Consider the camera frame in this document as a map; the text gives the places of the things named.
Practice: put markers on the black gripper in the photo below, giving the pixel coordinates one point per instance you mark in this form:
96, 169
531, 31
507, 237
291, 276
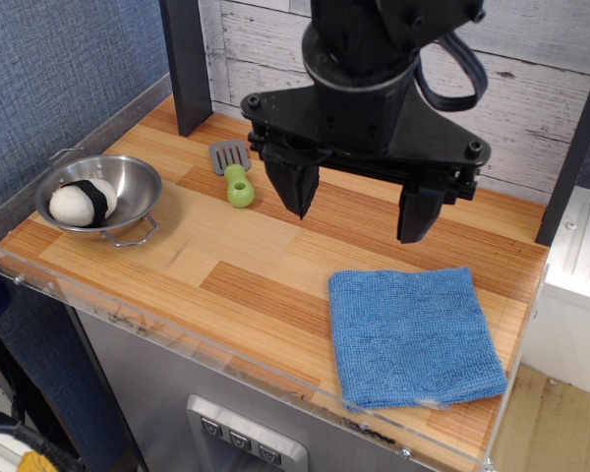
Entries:
395, 133

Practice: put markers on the green handled grey spatula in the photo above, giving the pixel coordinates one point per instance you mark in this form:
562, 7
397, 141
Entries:
230, 160

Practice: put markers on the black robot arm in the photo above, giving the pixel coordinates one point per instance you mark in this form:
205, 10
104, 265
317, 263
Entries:
385, 75

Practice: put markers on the blue towel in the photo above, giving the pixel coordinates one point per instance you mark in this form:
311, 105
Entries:
411, 339

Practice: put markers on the white aluminium block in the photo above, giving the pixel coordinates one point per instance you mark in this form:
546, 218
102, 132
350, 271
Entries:
557, 339

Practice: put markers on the clear acrylic edge guard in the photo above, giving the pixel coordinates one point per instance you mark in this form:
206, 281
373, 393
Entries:
260, 316

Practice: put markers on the white toy rice ball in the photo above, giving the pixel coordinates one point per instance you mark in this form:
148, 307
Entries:
83, 203

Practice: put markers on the steel cabinet front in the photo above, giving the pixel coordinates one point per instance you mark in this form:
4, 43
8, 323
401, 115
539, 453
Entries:
153, 384

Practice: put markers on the silver button panel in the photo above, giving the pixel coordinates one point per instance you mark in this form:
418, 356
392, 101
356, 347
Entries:
241, 437

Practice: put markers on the yellow object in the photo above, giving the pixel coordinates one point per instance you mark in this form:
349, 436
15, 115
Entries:
33, 461

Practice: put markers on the dark right post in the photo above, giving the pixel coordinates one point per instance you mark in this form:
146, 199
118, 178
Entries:
567, 179

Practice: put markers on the dark post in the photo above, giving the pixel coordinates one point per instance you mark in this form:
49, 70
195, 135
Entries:
567, 179
187, 62

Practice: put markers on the dark left post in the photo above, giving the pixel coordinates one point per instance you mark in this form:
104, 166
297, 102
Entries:
187, 62

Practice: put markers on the steel bowl with handles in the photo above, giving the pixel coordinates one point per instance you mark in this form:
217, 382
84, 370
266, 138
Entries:
138, 189

